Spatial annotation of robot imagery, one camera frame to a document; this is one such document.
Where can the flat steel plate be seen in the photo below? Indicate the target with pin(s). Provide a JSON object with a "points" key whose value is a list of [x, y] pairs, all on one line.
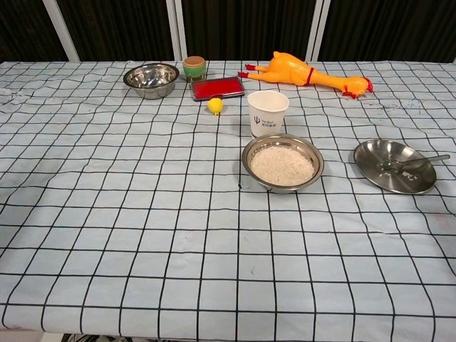
{"points": [[384, 149]]}

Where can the black curtain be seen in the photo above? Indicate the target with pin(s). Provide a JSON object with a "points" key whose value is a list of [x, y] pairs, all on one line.
{"points": [[246, 25]]}

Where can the slanted white frame post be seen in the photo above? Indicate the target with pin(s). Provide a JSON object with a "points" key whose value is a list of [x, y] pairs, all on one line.
{"points": [[64, 32]]}

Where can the red ink pad box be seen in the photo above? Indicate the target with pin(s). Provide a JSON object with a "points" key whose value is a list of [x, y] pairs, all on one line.
{"points": [[217, 89]]}

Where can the loose rice grains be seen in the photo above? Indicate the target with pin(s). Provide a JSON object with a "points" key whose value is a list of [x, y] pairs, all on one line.
{"points": [[406, 174]]}

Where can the checked light blue tablecloth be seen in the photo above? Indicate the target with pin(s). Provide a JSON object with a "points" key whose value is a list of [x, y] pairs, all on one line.
{"points": [[142, 213]]}

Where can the empty deep steel bowl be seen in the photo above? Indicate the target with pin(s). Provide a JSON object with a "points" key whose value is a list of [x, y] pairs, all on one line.
{"points": [[151, 80]]}

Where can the green and brown cup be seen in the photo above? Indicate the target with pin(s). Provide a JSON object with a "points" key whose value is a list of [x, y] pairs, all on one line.
{"points": [[194, 69]]}

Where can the grey metal spoon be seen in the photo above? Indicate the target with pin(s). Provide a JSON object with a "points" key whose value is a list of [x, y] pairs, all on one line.
{"points": [[413, 163]]}

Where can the yellow rubber chicken toy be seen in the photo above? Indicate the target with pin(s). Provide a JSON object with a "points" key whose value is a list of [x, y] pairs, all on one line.
{"points": [[288, 69]]}

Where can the white paper cup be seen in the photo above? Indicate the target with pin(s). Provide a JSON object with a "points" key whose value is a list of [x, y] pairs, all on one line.
{"points": [[267, 117]]}

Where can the small yellow chick toy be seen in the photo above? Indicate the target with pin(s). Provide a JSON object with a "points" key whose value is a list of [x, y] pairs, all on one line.
{"points": [[215, 105]]}

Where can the white rice heap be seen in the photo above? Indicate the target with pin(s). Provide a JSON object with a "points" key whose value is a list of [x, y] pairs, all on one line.
{"points": [[281, 167]]}

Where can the wide steel bowl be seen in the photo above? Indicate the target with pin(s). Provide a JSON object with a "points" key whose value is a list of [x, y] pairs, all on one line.
{"points": [[256, 146]]}

